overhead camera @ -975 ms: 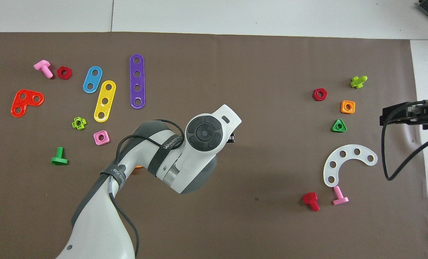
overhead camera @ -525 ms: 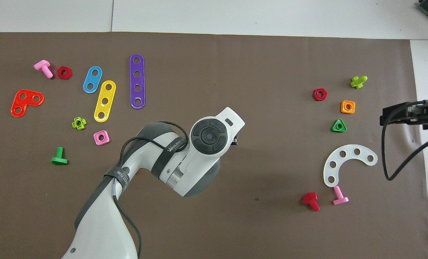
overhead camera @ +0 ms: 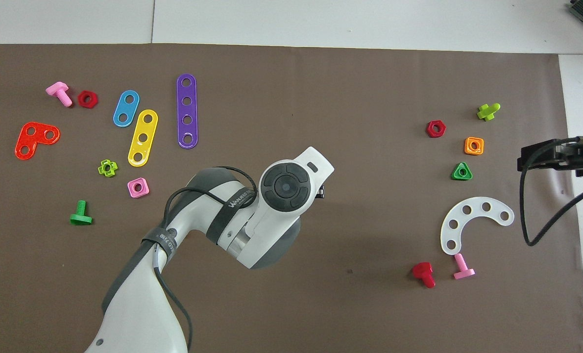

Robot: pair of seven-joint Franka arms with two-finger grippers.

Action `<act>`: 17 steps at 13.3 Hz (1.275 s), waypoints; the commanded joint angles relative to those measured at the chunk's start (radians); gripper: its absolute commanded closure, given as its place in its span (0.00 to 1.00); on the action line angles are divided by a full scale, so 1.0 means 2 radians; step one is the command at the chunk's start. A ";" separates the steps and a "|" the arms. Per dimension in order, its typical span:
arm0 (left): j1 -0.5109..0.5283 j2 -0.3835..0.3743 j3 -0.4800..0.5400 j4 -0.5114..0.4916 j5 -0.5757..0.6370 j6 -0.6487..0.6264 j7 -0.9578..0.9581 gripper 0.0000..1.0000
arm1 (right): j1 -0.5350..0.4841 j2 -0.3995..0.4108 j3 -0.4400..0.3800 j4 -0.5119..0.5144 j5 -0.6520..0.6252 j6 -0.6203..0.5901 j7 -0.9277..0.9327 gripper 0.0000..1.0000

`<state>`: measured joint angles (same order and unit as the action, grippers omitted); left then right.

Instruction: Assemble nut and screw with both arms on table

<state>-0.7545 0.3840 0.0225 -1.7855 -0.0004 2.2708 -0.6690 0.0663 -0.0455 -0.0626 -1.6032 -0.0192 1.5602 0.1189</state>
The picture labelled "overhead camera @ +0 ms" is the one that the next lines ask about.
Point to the yellow three-hole plate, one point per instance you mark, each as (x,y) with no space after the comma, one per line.
(145,128)

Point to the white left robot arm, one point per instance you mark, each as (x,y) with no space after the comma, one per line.
(139,314)

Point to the pink square nut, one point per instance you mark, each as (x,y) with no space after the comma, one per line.
(131,188)

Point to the brown paper mat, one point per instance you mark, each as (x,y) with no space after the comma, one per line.
(321,88)

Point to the red hexagon nut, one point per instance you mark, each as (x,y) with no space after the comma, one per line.
(429,129)
(81,99)

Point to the lime green cross nut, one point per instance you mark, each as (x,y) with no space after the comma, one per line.
(101,169)

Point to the green triangle nut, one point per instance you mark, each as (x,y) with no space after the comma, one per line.
(455,175)

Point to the red plastic screw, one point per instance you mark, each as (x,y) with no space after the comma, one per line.
(423,270)

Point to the lime green plastic screw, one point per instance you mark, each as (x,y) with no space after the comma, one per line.
(486,113)

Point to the purple four-hole plate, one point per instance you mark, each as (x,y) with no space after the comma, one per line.
(187,111)

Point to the orange square nut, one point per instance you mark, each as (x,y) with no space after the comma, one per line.
(467,146)

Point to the pink plastic screw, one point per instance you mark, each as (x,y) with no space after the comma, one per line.
(464,273)
(59,89)

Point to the blue two-hole plate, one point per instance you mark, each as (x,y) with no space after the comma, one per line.
(126,109)

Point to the white curved five-hole plate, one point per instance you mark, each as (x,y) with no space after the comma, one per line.
(476,207)

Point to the orange-red three-hole angle plate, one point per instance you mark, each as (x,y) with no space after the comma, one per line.
(28,141)

